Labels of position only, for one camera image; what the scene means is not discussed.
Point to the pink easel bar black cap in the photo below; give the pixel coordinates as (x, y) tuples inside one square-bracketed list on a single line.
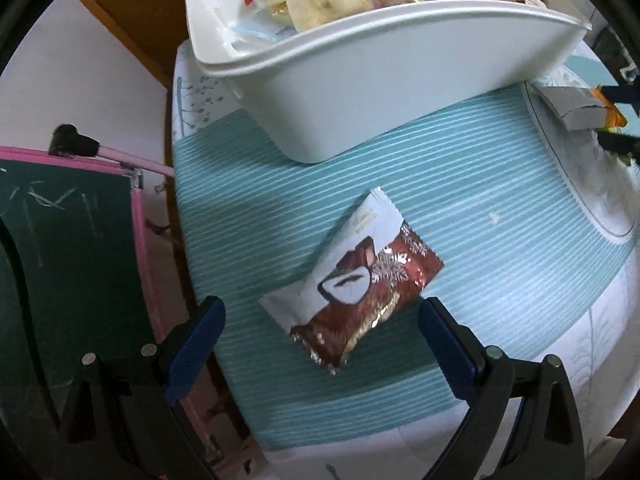
[(75, 141)]

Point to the orange grey snack packet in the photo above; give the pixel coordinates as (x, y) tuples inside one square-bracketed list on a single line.
[(570, 105)]

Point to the light blue snack packet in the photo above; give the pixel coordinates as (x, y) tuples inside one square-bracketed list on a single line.
[(255, 35)]

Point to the green chalkboard pink frame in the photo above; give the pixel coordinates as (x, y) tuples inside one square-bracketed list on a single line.
[(65, 270)]

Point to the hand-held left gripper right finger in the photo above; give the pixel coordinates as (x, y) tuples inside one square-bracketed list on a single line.
[(447, 350)]

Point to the teal striped tablecloth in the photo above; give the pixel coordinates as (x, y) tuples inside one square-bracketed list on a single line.
[(450, 170)]

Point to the white plastic bin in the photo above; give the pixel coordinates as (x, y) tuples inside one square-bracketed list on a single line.
[(400, 70)]

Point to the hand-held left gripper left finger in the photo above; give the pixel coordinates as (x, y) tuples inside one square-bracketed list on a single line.
[(192, 347)]

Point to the brown white chocolate packet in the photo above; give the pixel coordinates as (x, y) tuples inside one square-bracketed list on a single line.
[(360, 290)]

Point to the brown wooden door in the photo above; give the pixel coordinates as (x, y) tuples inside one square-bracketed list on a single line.
[(125, 10)]

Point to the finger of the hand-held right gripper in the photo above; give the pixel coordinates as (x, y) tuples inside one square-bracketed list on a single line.
[(627, 96), (625, 146)]

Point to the clear plastic plate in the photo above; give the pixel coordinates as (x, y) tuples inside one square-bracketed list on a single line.
[(592, 195)]

